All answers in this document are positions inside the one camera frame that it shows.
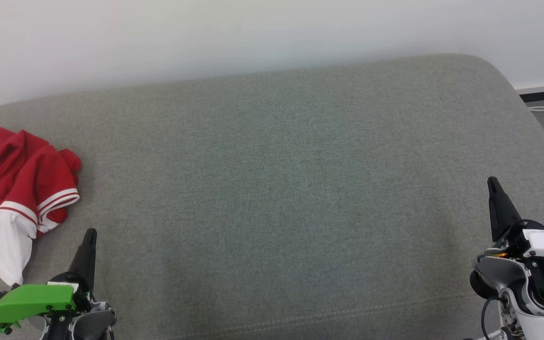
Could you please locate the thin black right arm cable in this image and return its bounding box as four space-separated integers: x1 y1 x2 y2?
482 295 502 340

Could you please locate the red white basketball jersey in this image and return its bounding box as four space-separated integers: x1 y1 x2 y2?
0 124 82 287

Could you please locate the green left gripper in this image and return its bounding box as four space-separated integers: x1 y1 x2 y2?
0 228 98 334

